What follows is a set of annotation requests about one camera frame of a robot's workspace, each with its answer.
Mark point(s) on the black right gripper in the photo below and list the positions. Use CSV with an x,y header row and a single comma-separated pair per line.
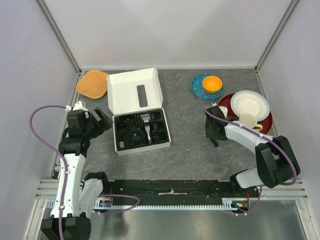
x,y
208,132

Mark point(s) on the white clipper kit box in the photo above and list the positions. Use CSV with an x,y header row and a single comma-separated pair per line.
x,y
130,95

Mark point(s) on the dark red plate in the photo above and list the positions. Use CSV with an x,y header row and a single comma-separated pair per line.
x,y
266,123

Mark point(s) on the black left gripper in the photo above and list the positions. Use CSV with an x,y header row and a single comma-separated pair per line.
x,y
103,125

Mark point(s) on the teal dotted plate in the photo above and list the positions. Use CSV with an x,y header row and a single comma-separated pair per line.
x,y
197,86

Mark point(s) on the silver black hair clipper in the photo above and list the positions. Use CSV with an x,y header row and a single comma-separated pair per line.
x,y
145,118

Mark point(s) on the black comb attachment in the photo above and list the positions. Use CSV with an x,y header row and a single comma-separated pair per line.
x,y
214,143

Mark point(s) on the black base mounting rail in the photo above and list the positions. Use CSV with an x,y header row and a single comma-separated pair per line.
x,y
169,193

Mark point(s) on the pale yellow mug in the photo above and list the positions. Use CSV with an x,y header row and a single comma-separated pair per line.
x,y
250,121

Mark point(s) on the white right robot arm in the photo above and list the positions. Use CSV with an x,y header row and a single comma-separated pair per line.
x,y
276,163

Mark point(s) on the woven orange tray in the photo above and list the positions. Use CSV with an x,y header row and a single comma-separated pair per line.
x,y
93,84

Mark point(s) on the orange bowl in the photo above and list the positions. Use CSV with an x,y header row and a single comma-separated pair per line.
x,y
212,84

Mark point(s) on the black clipper guard comb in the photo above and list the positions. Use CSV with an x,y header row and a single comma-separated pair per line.
x,y
159,137
156,116
158,126

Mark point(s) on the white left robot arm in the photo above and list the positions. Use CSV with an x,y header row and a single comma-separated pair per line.
x,y
70,218

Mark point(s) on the white paper bowl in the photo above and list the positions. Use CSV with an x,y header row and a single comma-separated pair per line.
x,y
250,102

